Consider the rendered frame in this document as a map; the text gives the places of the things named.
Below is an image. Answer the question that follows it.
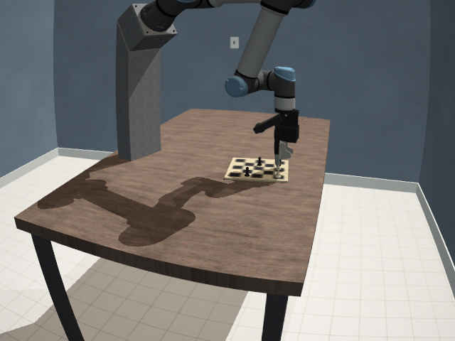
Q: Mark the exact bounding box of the black and beige chessboard with pieces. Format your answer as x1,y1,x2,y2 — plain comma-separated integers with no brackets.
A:
224,158,289,183

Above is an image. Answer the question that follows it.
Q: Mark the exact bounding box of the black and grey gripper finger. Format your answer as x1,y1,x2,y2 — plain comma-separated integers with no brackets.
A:
274,132,291,167
279,140,293,166

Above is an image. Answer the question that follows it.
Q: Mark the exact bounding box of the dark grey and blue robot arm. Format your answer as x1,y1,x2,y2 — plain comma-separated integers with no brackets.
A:
140,0,316,110

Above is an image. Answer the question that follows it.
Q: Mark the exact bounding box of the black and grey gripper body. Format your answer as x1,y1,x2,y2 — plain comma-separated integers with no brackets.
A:
274,108,299,143

